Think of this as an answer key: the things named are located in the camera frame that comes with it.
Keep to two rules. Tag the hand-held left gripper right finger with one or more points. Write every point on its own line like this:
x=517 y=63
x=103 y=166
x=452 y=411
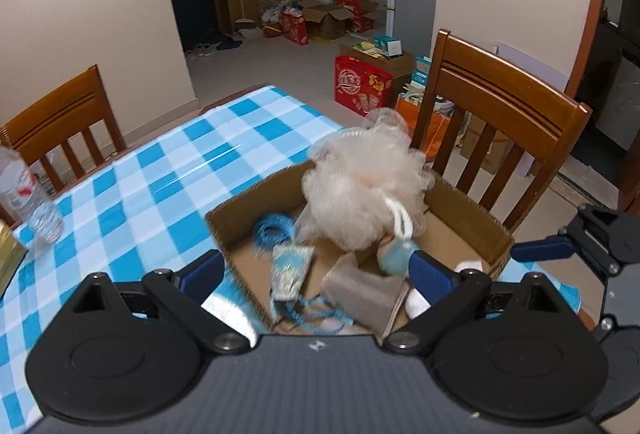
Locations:
x=431 y=276

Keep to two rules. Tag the clear plastic water bottle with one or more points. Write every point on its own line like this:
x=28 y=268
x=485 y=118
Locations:
x=30 y=199

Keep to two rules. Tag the wooden slat-back chair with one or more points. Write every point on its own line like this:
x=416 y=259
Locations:
x=500 y=83
x=60 y=108

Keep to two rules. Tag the patterned sachet with blue ribbons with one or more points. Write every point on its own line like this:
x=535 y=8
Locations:
x=291 y=269

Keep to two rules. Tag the blue checkered tablecloth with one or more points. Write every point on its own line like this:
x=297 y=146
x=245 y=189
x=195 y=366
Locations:
x=150 y=194

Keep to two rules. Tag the cream mesh bath pouf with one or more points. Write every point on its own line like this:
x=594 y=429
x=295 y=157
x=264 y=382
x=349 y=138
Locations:
x=360 y=184

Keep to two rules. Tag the tall red printed box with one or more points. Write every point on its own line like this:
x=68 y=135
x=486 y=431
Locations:
x=294 y=27

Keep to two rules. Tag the white flat board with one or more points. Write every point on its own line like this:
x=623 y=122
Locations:
x=535 y=63

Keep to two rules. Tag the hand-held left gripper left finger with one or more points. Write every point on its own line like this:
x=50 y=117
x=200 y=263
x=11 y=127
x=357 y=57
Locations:
x=202 y=275

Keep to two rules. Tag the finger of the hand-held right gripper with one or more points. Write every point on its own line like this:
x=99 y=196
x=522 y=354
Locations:
x=542 y=250

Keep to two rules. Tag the plain cardboard box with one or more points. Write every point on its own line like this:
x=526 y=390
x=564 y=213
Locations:
x=482 y=148

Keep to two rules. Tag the gold tissue pack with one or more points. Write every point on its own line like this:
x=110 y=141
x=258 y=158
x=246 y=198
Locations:
x=10 y=259

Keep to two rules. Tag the open cardboard boxes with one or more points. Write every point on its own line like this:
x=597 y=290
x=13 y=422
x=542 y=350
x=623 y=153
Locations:
x=335 y=16

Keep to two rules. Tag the brown cardboard box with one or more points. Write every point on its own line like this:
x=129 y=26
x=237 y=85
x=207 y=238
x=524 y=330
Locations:
x=455 y=214

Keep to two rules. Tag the grey lace-trimmed sachet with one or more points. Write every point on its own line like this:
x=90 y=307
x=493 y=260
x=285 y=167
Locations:
x=360 y=294

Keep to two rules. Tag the pairs of slippers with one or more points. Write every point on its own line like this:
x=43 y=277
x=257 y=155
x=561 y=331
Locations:
x=212 y=47

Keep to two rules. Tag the orange bag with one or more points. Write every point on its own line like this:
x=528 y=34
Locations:
x=430 y=123

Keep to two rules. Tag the large red gift box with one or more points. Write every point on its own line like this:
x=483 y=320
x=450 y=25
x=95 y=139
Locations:
x=360 y=86

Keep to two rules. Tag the brown door frame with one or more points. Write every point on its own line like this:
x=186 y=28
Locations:
x=592 y=3

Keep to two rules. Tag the light blue round toy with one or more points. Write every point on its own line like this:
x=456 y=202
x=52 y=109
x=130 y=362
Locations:
x=394 y=256

